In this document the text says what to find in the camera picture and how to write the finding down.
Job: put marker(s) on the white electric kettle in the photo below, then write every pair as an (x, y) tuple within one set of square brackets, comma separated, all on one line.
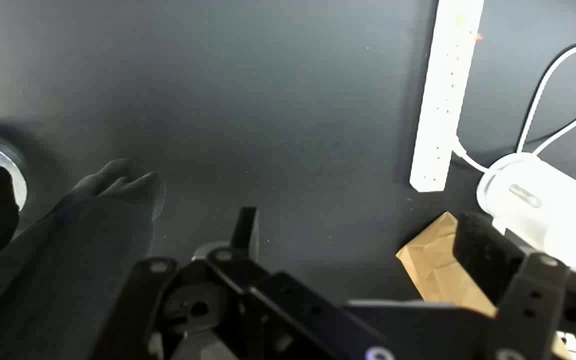
[(549, 206)]

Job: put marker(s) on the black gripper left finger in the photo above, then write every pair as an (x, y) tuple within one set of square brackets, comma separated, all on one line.
[(189, 301)]

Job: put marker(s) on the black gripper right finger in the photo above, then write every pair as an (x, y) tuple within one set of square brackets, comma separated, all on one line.
[(495, 261)]

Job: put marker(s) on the black cloth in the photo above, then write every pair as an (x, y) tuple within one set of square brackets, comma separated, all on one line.
[(55, 267)]

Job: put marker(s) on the brown paper bag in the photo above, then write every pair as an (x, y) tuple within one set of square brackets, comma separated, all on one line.
[(434, 267)]

